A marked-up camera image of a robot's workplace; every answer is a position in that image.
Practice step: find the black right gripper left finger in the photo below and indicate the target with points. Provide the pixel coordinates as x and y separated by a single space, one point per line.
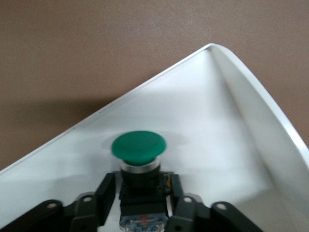
106 193

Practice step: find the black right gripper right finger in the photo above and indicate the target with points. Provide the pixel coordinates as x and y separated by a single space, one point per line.
183 212

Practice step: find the green push button switch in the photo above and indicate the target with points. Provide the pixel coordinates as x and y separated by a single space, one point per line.
138 147

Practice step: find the white plastic drawer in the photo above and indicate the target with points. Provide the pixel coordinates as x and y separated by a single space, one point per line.
193 120

